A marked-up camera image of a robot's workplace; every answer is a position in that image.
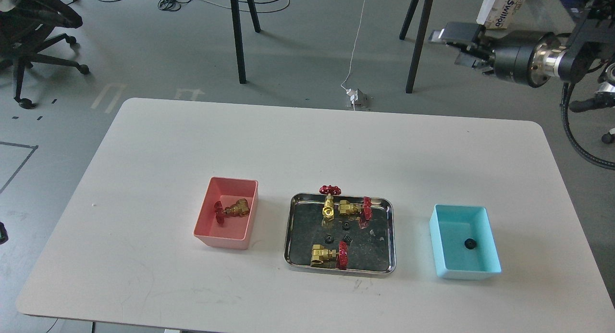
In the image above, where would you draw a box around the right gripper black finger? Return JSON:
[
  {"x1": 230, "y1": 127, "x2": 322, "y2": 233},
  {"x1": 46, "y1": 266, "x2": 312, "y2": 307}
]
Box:
[{"x1": 428, "y1": 22, "x2": 483, "y2": 48}]

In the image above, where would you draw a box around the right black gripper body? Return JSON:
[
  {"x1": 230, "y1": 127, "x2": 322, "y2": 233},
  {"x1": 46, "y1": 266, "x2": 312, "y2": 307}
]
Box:
[{"x1": 474, "y1": 29, "x2": 558, "y2": 88}]

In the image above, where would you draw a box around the brass valve red handle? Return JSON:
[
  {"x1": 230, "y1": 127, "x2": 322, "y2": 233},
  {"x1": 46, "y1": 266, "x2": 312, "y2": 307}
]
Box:
[
  {"x1": 309, "y1": 241, "x2": 349, "y2": 270},
  {"x1": 319, "y1": 185, "x2": 341, "y2": 225},
  {"x1": 213, "y1": 198, "x2": 250, "y2": 225}
]

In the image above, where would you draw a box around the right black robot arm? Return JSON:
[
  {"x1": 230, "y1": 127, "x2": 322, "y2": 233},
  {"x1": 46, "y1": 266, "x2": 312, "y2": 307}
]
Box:
[{"x1": 429, "y1": 0, "x2": 615, "y2": 170}]

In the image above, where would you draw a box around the light blue plastic box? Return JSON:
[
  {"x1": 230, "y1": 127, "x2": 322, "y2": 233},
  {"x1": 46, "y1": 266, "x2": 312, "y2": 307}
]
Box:
[{"x1": 429, "y1": 204, "x2": 502, "y2": 280}]

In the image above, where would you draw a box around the brass valve top right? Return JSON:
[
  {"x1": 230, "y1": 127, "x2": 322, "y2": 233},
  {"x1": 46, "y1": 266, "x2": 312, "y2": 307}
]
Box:
[{"x1": 338, "y1": 197, "x2": 373, "y2": 222}]

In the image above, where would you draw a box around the pink plastic box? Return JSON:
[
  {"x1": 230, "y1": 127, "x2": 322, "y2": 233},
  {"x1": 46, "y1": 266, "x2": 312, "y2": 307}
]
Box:
[{"x1": 193, "y1": 177, "x2": 258, "y2": 250}]

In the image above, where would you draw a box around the white paper bag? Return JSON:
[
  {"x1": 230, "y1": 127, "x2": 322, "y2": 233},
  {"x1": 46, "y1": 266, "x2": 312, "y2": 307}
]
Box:
[{"x1": 476, "y1": 0, "x2": 525, "y2": 29}]

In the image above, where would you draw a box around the black table leg right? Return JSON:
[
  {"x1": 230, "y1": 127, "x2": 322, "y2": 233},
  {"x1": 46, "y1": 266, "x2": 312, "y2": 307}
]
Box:
[{"x1": 398, "y1": 0, "x2": 433, "y2": 94}]

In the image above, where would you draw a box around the black table leg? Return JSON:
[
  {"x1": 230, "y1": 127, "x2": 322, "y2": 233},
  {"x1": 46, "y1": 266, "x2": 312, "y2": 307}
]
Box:
[
  {"x1": 230, "y1": 0, "x2": 261, "y2": 84},
  {"x1": 398, "y1": 0, "x2": 433, "y2": 94}
]

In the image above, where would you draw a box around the white power adapter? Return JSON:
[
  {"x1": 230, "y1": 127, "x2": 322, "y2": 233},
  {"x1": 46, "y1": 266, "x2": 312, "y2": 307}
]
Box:
[{"x1": 345, "y1": 88, "x2": 369, "y2": 109}]

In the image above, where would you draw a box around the stainless steel tray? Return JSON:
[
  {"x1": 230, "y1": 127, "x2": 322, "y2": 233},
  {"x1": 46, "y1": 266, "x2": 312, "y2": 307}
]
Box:
[{"x1": 284, "y1": 193, "x2": 397, "y2": 277}]

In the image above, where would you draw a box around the black table leg left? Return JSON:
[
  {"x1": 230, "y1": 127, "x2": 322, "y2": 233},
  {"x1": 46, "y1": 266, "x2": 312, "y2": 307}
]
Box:
[{"x1": 230, "y1": 0, "x2": 261, "y2": 84}]

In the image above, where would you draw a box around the black office chair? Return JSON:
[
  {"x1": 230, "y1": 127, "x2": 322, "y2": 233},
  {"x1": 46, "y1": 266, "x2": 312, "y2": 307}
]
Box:
[{"x1": 0, "y1": 0, "x2": 90, "y2": 109}]

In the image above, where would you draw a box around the white cable on floor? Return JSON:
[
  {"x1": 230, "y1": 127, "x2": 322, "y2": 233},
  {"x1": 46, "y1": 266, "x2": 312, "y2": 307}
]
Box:
[{"x1": 341, "y1": 0, "x2": 369, "y2": 91}]

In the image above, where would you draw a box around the brass valve upright red handle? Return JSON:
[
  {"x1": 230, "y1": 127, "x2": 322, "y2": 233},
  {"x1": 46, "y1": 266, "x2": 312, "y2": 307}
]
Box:
[{"x1": 319, "y1": 185, "x2": 341, "y2": 225}]

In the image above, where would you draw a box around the brass valve bottom red handle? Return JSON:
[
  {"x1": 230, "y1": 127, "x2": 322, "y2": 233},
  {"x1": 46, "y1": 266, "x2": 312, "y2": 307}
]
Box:
[{"x1": 309, "y1": 241, "x2": 349, "y2": 270}]

